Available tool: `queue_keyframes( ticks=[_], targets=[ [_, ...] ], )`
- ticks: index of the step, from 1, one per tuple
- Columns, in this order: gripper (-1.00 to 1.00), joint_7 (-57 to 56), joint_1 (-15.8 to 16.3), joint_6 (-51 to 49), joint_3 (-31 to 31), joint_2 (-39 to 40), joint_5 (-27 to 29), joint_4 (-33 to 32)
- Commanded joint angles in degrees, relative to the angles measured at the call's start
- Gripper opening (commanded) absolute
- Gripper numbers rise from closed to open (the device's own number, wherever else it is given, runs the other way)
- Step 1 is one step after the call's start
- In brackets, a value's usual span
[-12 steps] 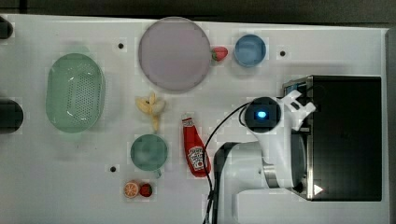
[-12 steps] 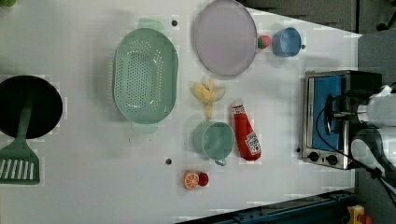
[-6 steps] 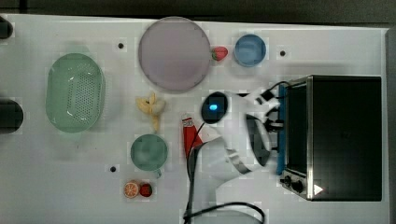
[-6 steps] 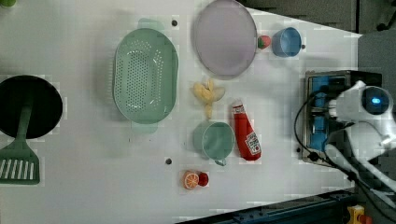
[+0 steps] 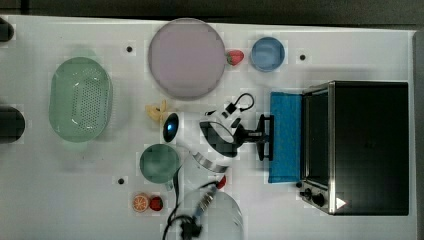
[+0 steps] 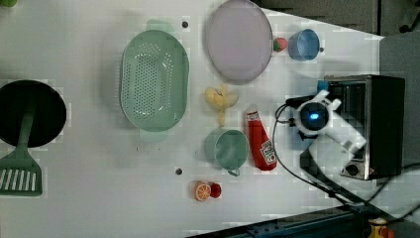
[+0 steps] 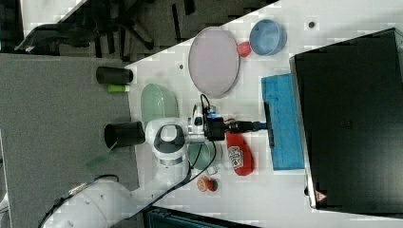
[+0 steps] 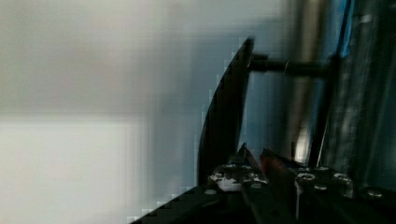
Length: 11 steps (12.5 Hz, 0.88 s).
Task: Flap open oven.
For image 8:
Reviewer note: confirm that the black oven door handle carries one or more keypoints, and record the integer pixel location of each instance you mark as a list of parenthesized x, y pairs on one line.
[(223, 120)]

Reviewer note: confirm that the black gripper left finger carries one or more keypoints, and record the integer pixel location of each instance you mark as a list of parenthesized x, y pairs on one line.
[(246, 187)]

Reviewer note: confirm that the black toaster oven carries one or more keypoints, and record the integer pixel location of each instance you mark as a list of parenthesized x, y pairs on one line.
[(346, 120)]

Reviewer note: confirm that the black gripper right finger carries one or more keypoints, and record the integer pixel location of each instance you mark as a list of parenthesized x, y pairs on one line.
[(314, 195)]

